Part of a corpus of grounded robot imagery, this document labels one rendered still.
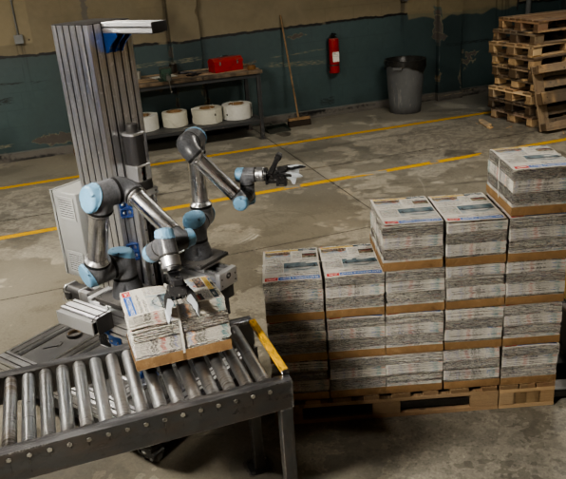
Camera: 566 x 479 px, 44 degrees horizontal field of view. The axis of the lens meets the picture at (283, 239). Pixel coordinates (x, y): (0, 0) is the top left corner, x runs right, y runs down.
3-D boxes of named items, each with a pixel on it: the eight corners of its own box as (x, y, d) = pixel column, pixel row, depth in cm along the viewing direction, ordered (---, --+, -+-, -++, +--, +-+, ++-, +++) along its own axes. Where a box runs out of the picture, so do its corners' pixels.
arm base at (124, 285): (105, 296, 327) (102, 277, 323) (129, 283, 338) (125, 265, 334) (127, 303, 319) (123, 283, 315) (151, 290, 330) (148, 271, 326)
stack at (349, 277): (273, 383, 394) (261, 249, 362) (477, 368, 395) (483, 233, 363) (274, 426, 358) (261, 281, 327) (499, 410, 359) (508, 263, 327)
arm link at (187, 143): (180, 132, 335) (253, 202, 342) (187, 127, 345) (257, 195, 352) (165, 148, 339) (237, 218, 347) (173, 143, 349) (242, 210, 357)
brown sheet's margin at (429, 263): (369, 240, 362) (369, 233, 360) (424, 237, 362) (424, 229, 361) (382, 272, 327) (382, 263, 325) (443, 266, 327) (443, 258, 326)
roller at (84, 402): (85, 368, 282) (84, 357, 280) (96, 436, 241) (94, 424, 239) (73, 371, 281) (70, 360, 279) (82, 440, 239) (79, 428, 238)
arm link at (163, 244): (167, 232, 269) (177, 225, 263) (173, 258, 267) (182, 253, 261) (148, 233, 264) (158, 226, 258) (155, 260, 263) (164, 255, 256)
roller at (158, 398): (151, 348, 289) (141, 342, 287) (172, 411, 248) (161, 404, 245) (143, 356, 289) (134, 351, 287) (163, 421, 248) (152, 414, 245)
